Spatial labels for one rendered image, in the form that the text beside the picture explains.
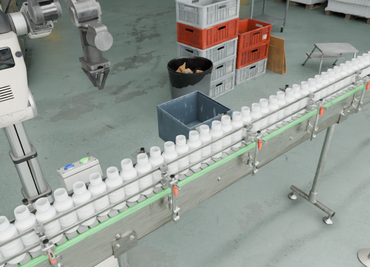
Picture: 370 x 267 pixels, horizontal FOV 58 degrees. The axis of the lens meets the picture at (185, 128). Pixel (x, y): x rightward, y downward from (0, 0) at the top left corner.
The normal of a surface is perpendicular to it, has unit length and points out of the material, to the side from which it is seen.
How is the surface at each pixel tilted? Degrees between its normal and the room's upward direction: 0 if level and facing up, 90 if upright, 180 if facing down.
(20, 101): 90
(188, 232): 0
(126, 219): 90
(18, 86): 90
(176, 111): 90
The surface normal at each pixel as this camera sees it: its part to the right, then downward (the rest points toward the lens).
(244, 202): -0.01, -0.84
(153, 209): 0.61, 0.43
